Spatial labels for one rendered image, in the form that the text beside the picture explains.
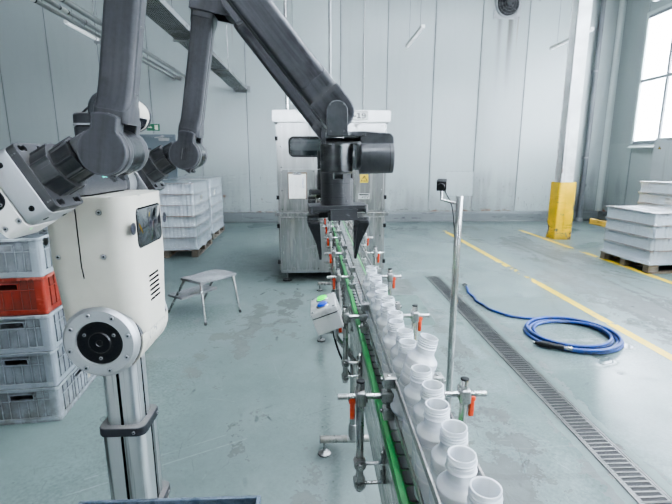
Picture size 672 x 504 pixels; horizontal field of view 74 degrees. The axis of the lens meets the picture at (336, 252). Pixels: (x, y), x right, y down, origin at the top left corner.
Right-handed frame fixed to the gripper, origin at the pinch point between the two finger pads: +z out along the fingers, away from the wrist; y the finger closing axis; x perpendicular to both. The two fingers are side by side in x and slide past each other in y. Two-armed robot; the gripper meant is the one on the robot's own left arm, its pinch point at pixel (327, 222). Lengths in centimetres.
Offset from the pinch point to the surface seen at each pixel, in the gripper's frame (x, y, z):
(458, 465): 76, -16, 20
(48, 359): -118, 162, 96
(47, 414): -118, 167, 131
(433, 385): 55, -18, 20
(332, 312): 3.2, -1.3, 25.6
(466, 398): 46, -27, 28
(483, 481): 79, -18, 20
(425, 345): 46, -18, 17
